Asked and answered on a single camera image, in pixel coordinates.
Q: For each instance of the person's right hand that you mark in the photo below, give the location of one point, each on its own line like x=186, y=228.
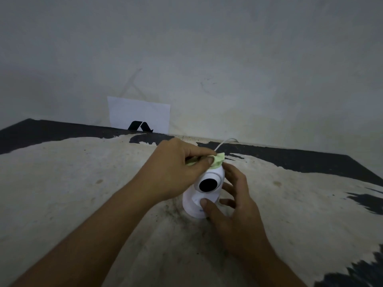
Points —
x=236, y=221

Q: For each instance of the person's left hand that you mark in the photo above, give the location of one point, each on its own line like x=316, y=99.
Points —
x=167, y=170

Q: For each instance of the person's right middle finger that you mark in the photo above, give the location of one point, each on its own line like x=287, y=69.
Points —
x=228, y=188

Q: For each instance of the person's right thumb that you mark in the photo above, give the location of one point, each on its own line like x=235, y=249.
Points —
x=209, y=209

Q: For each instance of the person's left thumb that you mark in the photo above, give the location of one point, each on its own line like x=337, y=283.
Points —
x=201, y=168

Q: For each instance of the light green cleaning cloth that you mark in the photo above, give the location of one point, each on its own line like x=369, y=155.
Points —
x=217, y=159

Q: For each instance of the white security camera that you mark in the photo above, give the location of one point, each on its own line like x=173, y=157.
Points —
x=205, y=191

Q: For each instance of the person's left forearm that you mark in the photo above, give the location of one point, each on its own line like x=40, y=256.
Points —
x=80, y=245

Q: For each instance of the person's right forearm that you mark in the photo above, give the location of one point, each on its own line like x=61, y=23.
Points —
x=269, y=271

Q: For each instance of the white paper sheet with black mark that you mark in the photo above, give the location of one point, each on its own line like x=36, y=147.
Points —
x=139, y=115

